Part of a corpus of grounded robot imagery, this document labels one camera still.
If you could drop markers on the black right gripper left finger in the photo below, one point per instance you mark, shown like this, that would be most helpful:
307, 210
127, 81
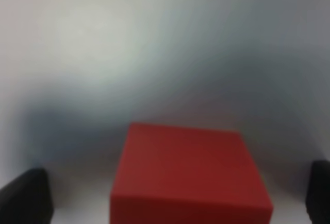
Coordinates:
27, 199

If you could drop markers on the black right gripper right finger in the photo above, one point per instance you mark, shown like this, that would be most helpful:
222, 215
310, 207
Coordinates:
317, 198

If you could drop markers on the red block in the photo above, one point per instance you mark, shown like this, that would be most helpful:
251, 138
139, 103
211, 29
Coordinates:
187, 175

